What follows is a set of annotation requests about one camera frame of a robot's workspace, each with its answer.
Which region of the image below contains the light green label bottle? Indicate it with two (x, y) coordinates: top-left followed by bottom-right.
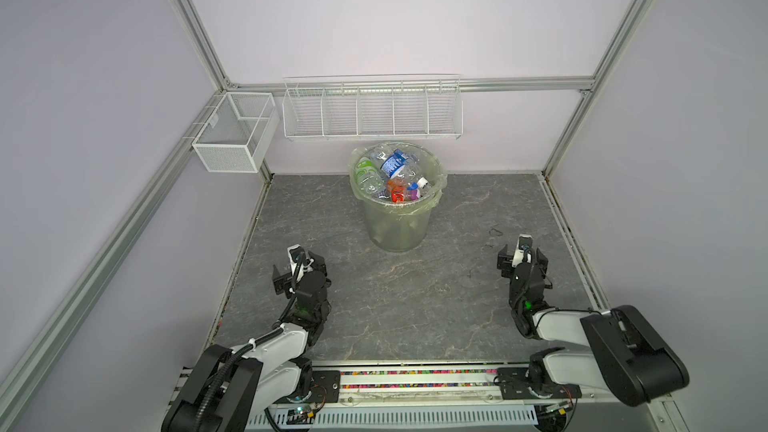
(354, 157), (386, 197)

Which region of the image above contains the blue label bottle blue cap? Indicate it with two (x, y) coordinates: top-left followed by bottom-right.
(380, 149), (421, 181)

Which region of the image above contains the red cap cola bottle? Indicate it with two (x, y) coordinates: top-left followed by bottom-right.
(387, 179), (408, 203)

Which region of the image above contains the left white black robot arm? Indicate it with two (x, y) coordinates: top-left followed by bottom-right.
(161, 245), (331, 431)

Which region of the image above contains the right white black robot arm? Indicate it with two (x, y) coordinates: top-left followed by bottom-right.
(496, 234), (690, 407)

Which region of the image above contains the green-lined mesh waste bin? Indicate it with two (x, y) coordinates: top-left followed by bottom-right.
(348, 141), (447, 252)

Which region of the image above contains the small white mesh basket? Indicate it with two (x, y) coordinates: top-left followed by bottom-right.
(193, 92), (279, 173)

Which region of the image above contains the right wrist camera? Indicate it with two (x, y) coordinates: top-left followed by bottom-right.
(514, 234), (533, 262)

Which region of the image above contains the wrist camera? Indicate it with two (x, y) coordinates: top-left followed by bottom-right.
(287, 244), (308, 276)
(514, 234), (533, 262)

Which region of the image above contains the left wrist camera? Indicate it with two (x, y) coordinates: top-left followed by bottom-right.
(287, 244), (308, 276)

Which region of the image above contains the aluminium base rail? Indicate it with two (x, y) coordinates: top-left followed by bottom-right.
(161, 359), (673, 415)

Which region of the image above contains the long white wire basket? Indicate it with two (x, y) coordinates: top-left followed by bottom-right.
(283, 74), (464, 140)

